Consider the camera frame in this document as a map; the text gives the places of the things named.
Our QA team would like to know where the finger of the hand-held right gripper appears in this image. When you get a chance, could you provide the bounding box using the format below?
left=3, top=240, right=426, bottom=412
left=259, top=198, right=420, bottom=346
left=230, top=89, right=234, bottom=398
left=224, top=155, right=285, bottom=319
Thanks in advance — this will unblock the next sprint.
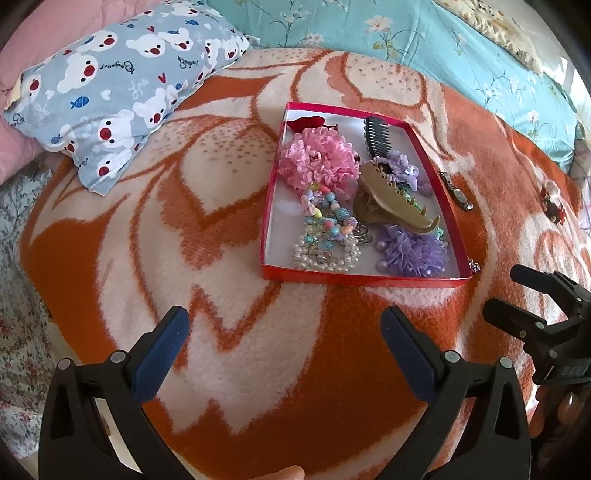
left=482, top=298, right=568, bottom=346
left=510, top=264, right=591, bottom=319

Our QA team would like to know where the tan claw hair clip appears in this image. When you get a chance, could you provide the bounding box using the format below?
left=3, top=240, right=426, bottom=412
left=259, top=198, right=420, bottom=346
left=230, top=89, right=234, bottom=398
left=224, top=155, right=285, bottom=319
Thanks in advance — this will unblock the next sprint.
left=353, top=161, right=441, bottom=237

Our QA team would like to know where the bear print pillow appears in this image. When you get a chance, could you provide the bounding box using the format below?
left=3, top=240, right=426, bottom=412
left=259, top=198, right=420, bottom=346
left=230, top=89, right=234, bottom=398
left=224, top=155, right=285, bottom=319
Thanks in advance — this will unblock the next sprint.
left=4, top=2, right=252, bottom=197

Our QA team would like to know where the colourful bead bracelet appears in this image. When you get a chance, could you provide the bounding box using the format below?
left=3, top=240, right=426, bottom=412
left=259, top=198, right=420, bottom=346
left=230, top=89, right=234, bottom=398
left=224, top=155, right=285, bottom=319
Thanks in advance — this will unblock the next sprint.
left=300, top=184, right=356, bottom=250

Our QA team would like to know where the red velvet bow hair clip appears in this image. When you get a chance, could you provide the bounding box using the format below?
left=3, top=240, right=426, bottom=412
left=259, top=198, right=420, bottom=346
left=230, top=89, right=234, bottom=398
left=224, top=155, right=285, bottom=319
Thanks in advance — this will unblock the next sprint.
left=287, top=116, right=339, bottom=134

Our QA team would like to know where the white pearl bracelet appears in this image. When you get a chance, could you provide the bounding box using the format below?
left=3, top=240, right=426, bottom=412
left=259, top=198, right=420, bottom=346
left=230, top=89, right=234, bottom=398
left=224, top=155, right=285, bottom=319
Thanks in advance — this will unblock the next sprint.
left=292, top=228, right=363, bottom=273

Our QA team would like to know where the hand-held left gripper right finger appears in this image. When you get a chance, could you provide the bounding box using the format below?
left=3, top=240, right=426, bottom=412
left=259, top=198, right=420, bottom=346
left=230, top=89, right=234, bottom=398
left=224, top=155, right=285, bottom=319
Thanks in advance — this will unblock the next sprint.
left=379, top=305, right=534, bottom=480

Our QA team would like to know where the large purple flower hair tie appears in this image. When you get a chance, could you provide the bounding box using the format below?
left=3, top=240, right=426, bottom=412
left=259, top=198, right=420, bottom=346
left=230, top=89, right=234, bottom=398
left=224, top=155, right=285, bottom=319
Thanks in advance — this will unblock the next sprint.
left=375, top=225, right=450, bottom=278

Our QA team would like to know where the person's left hand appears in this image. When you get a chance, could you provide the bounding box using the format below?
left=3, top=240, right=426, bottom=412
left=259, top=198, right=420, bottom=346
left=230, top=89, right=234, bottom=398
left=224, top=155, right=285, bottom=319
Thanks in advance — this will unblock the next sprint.
left=256, top=465, right=305, bottom=480

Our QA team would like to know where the black hair comb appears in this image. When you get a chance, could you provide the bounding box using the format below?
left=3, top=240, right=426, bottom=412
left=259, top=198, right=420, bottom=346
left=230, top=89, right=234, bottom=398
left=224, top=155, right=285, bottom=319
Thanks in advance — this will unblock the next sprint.
left=364, top=116, right=394, bottom=158

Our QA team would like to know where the pink quilt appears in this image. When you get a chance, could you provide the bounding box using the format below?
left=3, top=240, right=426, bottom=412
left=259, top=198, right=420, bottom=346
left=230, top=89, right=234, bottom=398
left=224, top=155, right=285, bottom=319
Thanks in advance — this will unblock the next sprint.
left=0, top=28, right=47, bottom=185

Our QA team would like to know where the cream floral fabric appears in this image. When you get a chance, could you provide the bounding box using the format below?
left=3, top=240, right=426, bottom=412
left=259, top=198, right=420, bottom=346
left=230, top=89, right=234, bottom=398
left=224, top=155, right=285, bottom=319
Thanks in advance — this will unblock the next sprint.
left=438, top=0, right=561, bottom=75

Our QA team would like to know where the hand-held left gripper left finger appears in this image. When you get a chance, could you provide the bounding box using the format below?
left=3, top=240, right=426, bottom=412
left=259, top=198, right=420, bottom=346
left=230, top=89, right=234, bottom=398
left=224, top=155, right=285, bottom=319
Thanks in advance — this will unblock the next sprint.
left=38, top=305, right=191, bottom=480

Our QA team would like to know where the pink flower hair tie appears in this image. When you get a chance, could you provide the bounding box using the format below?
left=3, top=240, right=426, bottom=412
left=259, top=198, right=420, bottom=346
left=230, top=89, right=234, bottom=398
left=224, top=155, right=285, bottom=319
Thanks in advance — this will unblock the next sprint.
left=276, top=128, right=361, bottom=191

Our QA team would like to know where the orange and cream blanket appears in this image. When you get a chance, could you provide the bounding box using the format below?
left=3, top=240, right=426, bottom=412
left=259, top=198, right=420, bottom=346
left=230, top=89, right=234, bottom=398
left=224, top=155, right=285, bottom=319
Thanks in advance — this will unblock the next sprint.
left=18, top=46, right=591, bottom=480

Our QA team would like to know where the grey floral bed sheet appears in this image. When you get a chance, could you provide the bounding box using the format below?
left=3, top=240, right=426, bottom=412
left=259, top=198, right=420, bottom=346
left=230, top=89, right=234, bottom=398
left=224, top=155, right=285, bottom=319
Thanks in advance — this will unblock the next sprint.
left=0, top=168, right=63, bottom=460

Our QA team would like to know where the red and black hair accessory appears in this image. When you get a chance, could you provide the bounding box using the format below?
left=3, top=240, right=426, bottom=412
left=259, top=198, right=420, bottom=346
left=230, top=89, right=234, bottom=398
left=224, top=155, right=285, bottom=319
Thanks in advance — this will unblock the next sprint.
left=540, top=181, right=568, bottom=225

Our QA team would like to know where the person's right hand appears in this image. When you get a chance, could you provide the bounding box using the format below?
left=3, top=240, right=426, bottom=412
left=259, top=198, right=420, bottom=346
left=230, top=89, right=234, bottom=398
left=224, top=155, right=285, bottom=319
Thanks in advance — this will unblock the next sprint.
left=529, top=385, right=591, bottom=439

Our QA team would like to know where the red cardboard box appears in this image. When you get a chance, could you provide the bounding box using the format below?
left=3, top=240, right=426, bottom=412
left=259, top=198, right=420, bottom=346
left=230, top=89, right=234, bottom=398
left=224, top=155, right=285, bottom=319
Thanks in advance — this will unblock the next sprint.
left=260, top=102, right=473, bottom=289

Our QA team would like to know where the small metal hair clip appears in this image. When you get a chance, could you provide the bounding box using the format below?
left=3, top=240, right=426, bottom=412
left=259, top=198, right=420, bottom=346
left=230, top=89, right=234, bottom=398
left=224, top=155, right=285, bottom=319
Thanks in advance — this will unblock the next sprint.
left=438, top=172, right=475, bottom=212

